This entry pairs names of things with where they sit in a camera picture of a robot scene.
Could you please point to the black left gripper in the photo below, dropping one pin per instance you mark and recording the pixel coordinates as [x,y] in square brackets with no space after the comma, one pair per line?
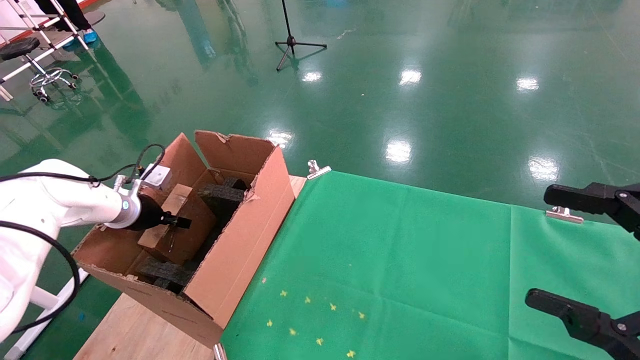
[150,217]

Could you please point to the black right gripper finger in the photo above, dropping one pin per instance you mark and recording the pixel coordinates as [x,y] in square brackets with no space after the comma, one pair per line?
[580,197]
[575,315]

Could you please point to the small taped cardboard box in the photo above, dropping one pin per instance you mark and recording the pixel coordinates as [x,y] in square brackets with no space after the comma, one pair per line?
[185,245]

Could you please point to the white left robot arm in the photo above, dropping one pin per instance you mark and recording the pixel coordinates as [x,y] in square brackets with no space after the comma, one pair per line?
[45,200]

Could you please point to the large open cardboard carton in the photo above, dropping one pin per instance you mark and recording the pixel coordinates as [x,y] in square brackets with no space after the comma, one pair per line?
[235,260]

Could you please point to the silver metal cloth clip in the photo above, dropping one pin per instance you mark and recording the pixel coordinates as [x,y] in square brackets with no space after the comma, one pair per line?
[220,352]
[565,216]
[317,172]

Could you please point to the black foam insert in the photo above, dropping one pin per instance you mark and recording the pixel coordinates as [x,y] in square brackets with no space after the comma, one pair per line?
[165,272]
[220,200]

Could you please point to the green table cloth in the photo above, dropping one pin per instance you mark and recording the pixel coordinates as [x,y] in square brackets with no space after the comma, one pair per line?
[450,280]

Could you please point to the black tripod stand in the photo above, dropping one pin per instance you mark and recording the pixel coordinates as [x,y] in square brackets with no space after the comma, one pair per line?
[291,41]

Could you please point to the black round stand base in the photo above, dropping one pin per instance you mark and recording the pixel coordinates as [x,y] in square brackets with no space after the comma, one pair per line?
[99,17]

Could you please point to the person with blue shoe covers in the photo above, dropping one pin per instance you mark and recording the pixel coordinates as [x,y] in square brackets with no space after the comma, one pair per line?
[70,15]

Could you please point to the black wheeled stool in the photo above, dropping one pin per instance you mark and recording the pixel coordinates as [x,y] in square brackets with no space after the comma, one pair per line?
[20,47]

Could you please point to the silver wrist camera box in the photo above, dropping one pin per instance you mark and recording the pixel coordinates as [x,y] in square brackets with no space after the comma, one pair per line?
[157,176]

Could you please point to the white table leg frame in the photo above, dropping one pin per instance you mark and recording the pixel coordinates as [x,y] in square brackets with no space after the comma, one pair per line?
[47,314]

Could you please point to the white metal rack frame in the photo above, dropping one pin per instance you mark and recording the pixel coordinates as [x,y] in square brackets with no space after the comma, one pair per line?
[50,50]

